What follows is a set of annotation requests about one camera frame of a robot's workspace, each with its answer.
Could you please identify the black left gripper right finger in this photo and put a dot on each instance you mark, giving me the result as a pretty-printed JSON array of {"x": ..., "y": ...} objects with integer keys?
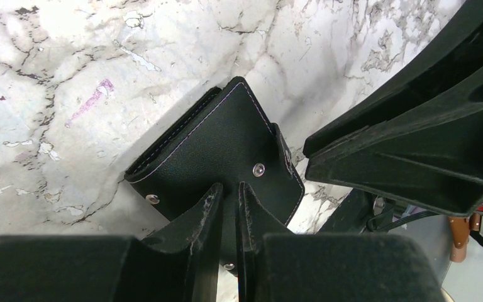
[{"x": 278, "y": 265}]

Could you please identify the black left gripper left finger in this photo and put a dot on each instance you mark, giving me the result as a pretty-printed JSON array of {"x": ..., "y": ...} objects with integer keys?
[{"x": 177, "y": 263}]

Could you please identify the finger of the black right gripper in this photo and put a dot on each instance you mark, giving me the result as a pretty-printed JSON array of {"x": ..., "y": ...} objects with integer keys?
[
  {"x": 452, "y": 56},
  {"x": 427, "y": 153}
]

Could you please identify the black card holder wallet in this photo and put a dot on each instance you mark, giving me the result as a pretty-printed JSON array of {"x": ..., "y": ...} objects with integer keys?
[{"x": 225, "y": 138}]

